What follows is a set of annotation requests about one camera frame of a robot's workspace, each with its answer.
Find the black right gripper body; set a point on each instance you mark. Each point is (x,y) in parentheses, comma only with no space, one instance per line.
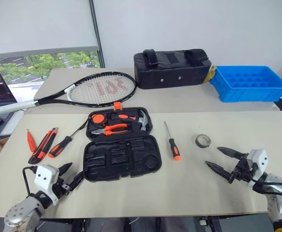
(242,172)

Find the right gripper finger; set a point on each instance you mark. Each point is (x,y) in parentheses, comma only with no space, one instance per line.
(219,169)
(230,152)

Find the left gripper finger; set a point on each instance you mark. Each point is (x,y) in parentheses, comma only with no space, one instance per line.
(77,180)
(64,170)

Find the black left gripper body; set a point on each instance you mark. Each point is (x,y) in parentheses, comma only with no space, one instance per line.
(62,187)

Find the long black orange screwdriver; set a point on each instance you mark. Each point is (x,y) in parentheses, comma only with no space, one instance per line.
(59,147)

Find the black orange utility knife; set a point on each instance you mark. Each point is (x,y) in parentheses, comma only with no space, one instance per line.
(43,147)

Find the grey tape roll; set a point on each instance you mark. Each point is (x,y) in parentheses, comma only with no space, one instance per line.
(197,142)

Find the orange test pen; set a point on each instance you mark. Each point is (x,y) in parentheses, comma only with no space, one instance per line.
(31,143)

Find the short black orange screwdriver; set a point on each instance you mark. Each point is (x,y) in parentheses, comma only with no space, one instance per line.
(173,147)

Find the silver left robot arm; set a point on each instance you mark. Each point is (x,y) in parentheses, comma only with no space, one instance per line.
(18,212)

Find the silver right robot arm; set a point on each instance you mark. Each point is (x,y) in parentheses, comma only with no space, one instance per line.
(279,193)

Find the black plastic tool case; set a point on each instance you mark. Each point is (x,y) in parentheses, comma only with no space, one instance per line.
(121,166)

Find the orange black tape measure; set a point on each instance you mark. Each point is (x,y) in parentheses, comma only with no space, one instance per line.
(98,119)

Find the blue plastic crate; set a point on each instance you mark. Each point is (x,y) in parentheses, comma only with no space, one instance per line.
(249,93)

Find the black white tennis racket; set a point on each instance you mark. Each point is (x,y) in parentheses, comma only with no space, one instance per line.
(15,105)

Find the yellow crumpled item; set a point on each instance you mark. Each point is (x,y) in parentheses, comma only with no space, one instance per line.
(211,73)

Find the black fabric bag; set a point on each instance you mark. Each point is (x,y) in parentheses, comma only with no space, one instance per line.
(172,75)

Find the white roller blind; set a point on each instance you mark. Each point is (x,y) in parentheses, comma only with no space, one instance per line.
(34,24)

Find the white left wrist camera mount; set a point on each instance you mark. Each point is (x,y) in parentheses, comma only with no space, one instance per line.
(44,178)

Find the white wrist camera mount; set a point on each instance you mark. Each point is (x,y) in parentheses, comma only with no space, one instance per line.
(259,159)
(44,178)

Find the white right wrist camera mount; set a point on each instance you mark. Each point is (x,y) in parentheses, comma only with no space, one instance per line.
(259,159)

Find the dark window frame post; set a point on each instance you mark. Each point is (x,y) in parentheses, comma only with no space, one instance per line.
(96,33)

